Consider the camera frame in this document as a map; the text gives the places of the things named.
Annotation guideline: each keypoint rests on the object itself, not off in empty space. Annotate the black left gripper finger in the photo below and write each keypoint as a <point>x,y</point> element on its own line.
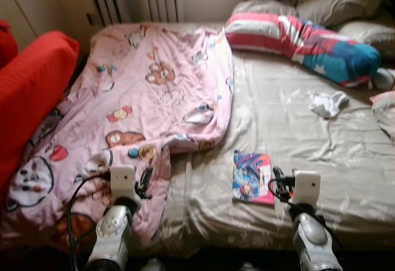
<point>147,177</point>

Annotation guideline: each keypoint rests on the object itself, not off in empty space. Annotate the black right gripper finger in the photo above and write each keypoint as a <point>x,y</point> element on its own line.
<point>279,176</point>

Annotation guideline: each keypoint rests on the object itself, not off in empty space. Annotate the colourful comic book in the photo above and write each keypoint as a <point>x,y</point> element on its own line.
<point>252,175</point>

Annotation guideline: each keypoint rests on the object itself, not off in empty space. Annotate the pink cartoon print blanket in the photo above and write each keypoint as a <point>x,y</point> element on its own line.
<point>154,98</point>

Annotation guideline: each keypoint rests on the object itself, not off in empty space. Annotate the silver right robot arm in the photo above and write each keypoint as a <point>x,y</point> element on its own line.
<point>315,240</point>

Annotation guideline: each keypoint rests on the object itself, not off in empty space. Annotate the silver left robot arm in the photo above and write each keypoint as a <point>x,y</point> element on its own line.
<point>111,234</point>

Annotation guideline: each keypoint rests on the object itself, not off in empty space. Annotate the beige floral bed sheet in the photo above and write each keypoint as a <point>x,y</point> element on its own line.
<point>308,160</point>

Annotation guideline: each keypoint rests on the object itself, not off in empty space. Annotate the grey left robot leg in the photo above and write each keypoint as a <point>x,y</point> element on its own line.
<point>152,265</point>

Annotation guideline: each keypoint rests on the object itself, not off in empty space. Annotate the grey robot leg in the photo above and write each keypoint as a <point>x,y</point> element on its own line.
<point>248,266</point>
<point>152,265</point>

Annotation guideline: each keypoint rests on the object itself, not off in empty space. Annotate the grey right robot leg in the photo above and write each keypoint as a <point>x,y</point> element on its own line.
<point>248,266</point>

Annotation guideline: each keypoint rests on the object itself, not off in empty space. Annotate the white crumpled cloth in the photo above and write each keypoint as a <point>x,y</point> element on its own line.
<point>327,104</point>

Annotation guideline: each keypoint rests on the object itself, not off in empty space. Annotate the beige floral duvet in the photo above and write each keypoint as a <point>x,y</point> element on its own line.
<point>386,116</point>

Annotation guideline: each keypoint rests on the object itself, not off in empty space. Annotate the red white blue bolster pillow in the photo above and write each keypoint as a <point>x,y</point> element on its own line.
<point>296,39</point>

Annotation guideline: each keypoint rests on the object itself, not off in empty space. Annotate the large red cushion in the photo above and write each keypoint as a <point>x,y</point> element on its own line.
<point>31,98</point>
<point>6,42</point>

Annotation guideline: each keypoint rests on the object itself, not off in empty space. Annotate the white printed pillow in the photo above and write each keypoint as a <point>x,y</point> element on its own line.
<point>384,78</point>

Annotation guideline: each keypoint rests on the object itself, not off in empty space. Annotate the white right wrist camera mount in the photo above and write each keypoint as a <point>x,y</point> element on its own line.
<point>307,187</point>

